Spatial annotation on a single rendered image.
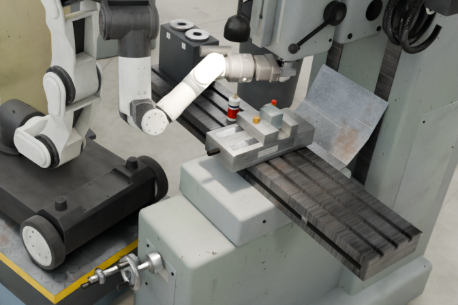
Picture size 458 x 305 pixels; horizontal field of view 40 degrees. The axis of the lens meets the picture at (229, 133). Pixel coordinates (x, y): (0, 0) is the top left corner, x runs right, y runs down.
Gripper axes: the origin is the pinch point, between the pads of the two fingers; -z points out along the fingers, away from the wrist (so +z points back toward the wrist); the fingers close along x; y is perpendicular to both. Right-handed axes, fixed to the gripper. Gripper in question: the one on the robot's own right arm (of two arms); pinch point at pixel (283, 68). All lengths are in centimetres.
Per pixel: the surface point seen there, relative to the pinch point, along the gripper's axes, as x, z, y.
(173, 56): 50, 26, 21
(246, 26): -15.2, 18.5, -20.3
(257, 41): -6.1, 11.7, -11.7
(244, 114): 4.1, 9.2, 19.5
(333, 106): 15.9, -27.7, 24.0
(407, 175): 0, -55, 44
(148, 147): 136, 21, 124
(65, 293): -5, 68, 87
